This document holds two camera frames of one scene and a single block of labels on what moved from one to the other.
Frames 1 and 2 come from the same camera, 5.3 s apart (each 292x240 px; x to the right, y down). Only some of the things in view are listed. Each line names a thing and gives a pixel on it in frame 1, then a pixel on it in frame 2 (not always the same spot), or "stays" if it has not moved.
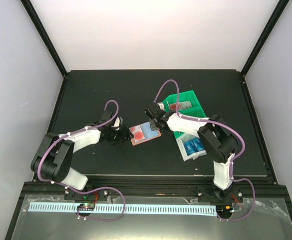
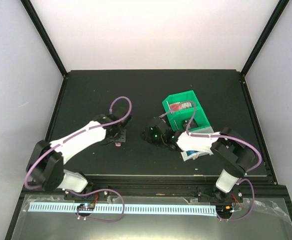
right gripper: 153,127 → 147,135
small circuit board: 86,207 stays
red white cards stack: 181,105 stays
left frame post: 29,7 stays
